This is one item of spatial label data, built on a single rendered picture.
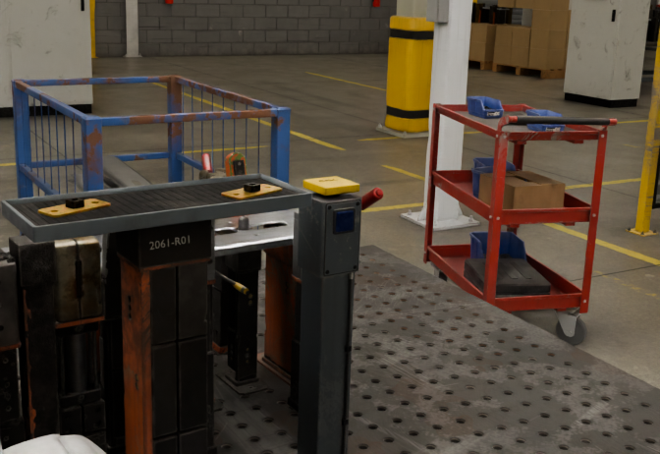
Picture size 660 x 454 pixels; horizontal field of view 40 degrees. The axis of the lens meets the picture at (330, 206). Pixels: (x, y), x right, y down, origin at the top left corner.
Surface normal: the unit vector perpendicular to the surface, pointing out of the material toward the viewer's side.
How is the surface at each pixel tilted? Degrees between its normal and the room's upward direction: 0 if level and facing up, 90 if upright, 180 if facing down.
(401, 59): 90
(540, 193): 90
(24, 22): 90
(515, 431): 0
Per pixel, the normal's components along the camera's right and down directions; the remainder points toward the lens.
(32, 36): 0.50, 0.23
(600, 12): -0.86, 0.10
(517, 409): 0.04, -0.97
